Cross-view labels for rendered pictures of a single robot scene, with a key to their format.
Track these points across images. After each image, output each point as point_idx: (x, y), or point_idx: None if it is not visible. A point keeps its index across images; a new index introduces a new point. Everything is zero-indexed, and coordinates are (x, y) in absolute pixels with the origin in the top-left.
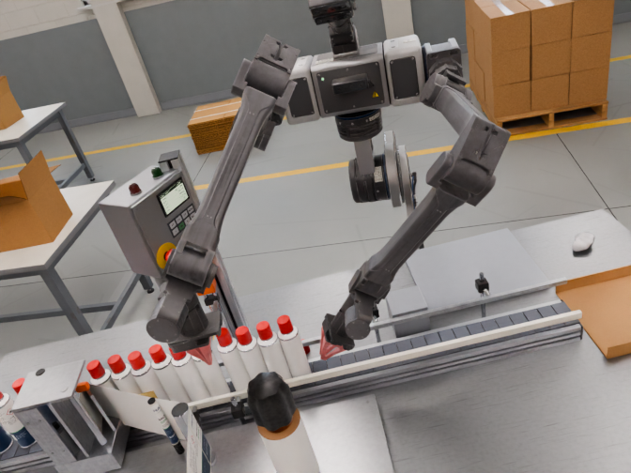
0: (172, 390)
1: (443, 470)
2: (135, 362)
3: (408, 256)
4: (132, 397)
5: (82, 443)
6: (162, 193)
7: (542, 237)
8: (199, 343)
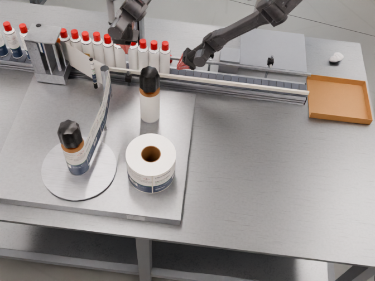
0: (98, 57)
1: (213, 136)
2: (85, 37)
3: (236, 37)
4: (81, 54)
5: (51, 67)
6: None
7: (318, 47)
8: (125, 43)
